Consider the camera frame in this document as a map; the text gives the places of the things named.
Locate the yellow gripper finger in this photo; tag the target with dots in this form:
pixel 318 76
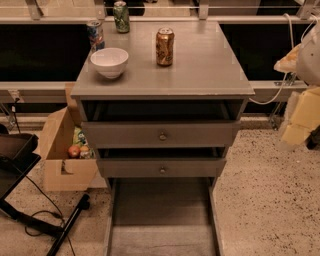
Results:
pixel 301 118

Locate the orange soda can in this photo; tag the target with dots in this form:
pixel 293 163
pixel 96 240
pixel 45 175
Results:
pixel 164 46

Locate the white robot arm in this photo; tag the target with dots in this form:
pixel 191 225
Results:
pixel 304 59

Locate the grey middle drawer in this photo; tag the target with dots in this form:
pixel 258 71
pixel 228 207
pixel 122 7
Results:
pixel 160 162

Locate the grey drawer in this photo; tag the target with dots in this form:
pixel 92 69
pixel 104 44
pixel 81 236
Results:
pixel 161 217
pixel 160 162
pixel 159 123

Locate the grey bottom drawer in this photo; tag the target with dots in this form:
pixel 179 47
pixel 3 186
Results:
pixel 161 217

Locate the grey top drawer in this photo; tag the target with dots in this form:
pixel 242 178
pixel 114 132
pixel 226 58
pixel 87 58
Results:
pixel 159 123

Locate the green soda can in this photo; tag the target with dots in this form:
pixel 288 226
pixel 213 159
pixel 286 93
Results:
pixel 121 16

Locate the blue red soda can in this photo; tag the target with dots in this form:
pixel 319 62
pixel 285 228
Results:
pixel 95 34

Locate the white ceramic bowl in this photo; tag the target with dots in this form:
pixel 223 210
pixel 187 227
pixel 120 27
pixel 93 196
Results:
pixel 110 62

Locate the small jar in box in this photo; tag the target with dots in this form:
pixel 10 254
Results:
pixel 85 152

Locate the green snack bag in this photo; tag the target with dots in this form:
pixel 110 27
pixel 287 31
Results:
pixel 79 138

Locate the red apple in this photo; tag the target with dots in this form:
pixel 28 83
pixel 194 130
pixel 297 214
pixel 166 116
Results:
pixel 74 151

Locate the cardboard box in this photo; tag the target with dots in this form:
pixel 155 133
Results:
pixel 61 172

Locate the metal window rail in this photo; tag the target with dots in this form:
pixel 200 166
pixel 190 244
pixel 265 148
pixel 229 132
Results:
pixel 222 11

